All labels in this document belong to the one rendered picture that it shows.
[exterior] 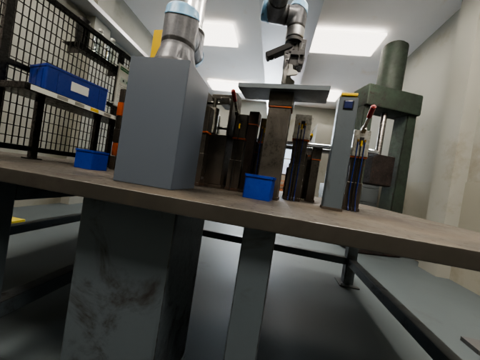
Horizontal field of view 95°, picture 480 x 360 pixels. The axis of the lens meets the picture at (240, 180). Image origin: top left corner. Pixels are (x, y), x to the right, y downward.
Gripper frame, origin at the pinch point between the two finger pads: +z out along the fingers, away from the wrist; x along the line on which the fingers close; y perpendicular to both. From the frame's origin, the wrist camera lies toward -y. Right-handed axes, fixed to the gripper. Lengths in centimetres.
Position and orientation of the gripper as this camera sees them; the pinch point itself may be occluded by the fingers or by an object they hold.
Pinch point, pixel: (281, 86)
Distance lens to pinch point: 103.5
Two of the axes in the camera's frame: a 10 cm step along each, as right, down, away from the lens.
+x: 1.0, 0.0, 9.9
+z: -1.5, 9.9, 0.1
